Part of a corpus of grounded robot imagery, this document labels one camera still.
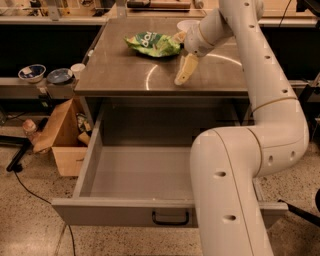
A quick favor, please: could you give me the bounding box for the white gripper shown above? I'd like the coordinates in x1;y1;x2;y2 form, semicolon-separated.
173;23;217;86

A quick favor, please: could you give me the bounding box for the green rice chip bag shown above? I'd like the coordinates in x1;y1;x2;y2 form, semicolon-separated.
125;31;182;58

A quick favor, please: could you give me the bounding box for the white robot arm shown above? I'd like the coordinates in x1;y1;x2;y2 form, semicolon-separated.
175;0;309;256

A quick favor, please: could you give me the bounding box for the grey open top drawer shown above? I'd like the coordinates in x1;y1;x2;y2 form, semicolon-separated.
52;124;279;227

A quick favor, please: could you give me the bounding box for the white ceramic bowl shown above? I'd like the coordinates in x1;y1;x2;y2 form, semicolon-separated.
177;19;199;32

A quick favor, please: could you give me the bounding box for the grey metal cabinet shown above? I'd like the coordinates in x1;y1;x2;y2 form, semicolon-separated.
75;18;250;146

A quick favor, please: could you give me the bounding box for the small white cup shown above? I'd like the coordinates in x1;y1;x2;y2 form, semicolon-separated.
71;63;85;80

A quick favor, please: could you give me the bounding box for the dark blue bowl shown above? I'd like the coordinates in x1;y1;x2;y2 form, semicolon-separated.
47;68;73;85

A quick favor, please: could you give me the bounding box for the cardboard box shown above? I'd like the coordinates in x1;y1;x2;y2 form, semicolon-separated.
33;98;87;176

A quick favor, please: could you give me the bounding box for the blue patterned bowl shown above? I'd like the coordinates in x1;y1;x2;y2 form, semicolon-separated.
18;64;46;83

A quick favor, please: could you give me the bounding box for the plastic bottle on floor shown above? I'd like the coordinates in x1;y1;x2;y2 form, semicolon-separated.
22;119;41;145

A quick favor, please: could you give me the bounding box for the grey side shelf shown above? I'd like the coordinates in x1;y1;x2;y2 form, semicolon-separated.
0;78;76;99

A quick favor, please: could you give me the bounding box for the black stand leg left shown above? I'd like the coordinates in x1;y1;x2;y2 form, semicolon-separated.
0;134;33;174

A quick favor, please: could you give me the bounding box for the black stand leg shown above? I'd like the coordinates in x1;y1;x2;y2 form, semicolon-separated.
286;189;320;227
0;134;33;174

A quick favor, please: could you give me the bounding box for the black stand leg right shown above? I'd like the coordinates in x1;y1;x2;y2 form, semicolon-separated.
286;189;320;227

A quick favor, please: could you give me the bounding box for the black drawer handle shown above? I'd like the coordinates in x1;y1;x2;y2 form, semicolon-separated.
151;211;190;226

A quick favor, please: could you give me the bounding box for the black floor cable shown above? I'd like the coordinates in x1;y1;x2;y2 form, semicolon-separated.
13;171;77;256

